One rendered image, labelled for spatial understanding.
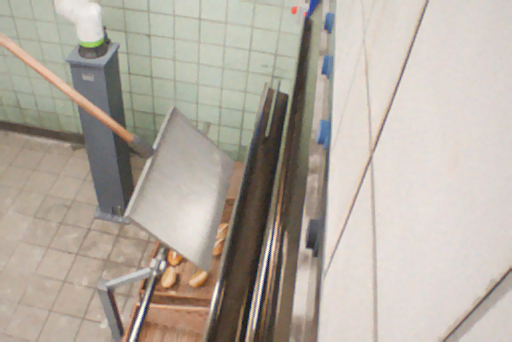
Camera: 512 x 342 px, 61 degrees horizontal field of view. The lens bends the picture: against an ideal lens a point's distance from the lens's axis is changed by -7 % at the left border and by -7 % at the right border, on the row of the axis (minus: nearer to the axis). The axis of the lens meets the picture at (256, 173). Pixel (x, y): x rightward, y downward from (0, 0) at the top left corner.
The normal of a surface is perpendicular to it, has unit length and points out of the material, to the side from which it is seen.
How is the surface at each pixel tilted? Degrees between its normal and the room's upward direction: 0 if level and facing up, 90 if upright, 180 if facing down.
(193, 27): 90
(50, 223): 0
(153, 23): 90
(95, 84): 90
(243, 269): 10
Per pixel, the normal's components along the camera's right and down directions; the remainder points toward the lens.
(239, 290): 0.28, -0.65
